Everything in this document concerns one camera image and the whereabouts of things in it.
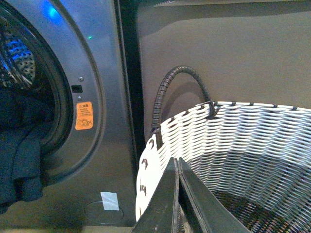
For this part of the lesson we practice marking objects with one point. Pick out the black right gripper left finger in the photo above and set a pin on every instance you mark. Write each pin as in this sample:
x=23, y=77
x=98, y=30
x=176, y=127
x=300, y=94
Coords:
x=161, y=214

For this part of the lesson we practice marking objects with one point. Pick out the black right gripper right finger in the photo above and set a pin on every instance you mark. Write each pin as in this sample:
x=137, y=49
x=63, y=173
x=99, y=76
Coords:
x=203, y=211

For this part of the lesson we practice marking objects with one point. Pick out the dark blue clothing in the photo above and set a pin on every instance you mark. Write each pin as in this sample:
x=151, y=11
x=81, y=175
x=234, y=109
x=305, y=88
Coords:
x=24, y=121

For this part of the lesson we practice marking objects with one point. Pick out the grey front-load washing machine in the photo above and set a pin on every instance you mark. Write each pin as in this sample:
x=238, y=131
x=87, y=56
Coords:
x=63, y=52

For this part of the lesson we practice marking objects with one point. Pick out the white paper label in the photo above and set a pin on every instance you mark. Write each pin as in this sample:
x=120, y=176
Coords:
x=110, y=201

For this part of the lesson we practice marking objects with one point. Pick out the white woven laundry basket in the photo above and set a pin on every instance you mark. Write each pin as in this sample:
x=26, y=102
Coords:
x=254, y=157

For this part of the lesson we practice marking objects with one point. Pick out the orange warning sticker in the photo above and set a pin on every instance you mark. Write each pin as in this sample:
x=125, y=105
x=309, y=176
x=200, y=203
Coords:
x=84, y=119

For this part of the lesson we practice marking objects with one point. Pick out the dark wrapped basket handle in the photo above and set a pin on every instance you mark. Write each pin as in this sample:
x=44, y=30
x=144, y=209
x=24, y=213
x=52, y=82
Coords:
x=161, y=93

